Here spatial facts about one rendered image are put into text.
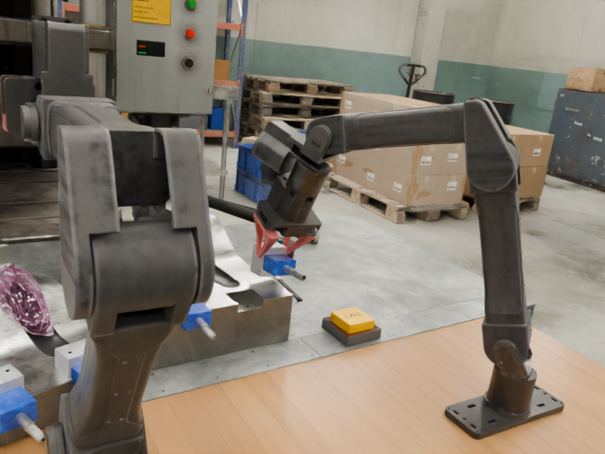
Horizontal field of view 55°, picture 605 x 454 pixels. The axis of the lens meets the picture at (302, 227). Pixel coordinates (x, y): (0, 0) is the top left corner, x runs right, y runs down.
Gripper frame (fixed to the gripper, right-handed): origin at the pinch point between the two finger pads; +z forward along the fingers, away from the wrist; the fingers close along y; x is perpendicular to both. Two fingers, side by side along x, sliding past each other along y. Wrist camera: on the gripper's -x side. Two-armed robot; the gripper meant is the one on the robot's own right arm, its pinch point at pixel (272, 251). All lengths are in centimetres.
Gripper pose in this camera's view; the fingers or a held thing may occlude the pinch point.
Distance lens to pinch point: 103.7
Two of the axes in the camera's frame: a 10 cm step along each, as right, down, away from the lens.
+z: -3.8, 7.5, 5.4
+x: 4.4, 6.6, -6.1
